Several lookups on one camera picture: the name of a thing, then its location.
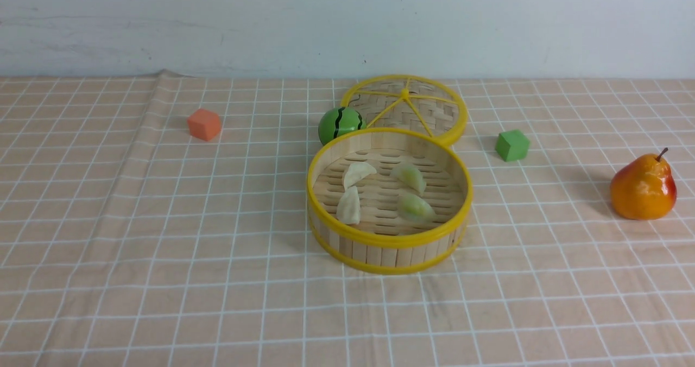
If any white dumpling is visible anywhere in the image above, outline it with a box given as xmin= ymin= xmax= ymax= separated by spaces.
xmin=342 ymin=161 xmax=378 ymax=191

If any pale yellow-green dumpling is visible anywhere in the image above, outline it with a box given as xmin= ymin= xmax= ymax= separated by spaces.
xmin=390 ymin=162 xmax=427 ymax=195

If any green-tinted dumpling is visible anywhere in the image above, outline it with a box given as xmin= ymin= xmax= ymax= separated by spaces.
xmin=397 ymin=192 xmax=436 ymax=223

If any yellow-rimmed bamboo steamer tray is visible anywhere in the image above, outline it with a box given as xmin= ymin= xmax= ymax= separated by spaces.
xmin=306 ymin=128 xmax=473 ymax=275

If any yellow-rimmed bamboo steamer lid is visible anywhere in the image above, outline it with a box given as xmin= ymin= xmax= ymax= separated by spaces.
xmin=340 ymin=74 xmax=469 ymax=147

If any green watermelon toy ball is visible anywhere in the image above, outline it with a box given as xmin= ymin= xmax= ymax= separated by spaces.
xmin=318 ymin=106 xmax=367 ymax=146

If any orange foam cube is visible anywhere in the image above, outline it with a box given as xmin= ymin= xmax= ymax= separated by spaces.
xmin=187 ymin=108 xmax=223 ymax=142

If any green foam cube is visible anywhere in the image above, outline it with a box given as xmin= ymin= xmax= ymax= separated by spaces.
xmin=495 ymin=129 xmax=530 ymax=162

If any beige checkered tablecloth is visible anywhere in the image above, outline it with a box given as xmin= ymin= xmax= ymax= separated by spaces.
xmin=1 ymin=72 xmax=694 ymax=366

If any orange-yellow toy pear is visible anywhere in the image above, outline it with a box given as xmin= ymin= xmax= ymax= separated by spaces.
xmin=610 ymin=147 xmax=677 ymax=220

